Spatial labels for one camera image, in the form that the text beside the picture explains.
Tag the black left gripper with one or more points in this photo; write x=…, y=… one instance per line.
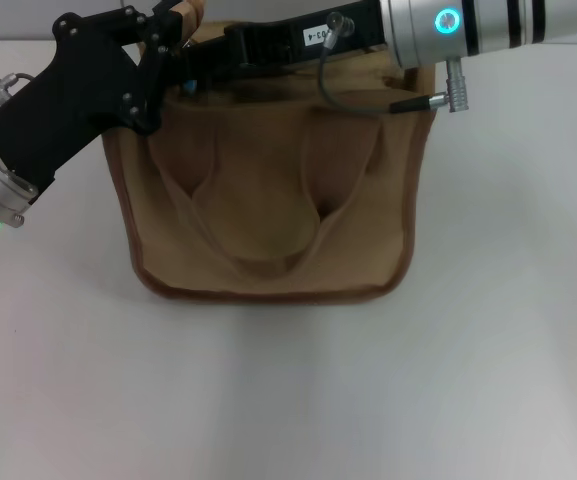
x=83, y=90

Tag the khaki canvas food bag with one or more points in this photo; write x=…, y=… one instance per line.
x=268, y=200

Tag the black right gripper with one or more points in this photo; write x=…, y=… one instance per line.
x=353, y=37

